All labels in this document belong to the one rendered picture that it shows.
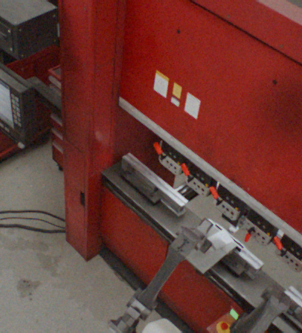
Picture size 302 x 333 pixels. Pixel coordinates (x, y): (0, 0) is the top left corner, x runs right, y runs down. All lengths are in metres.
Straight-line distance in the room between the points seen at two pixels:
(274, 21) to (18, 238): 2.64
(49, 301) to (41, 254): 0.39
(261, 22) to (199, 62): 0.42
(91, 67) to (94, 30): 0.20
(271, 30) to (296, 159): 0.54
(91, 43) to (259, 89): 0.85
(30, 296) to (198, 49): 2.13
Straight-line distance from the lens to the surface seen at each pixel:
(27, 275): 3.82
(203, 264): 2.70
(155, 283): 2.12
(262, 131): 2.27
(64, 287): 3.75
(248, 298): 2.80
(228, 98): 2.32
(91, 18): 2.50
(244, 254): 2.83
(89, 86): 2.71
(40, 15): 2.52
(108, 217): 3.43
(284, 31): 2.01
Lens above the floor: 3.19
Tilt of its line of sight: 46 degrees down
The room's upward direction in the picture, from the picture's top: 8 degrees clockwise
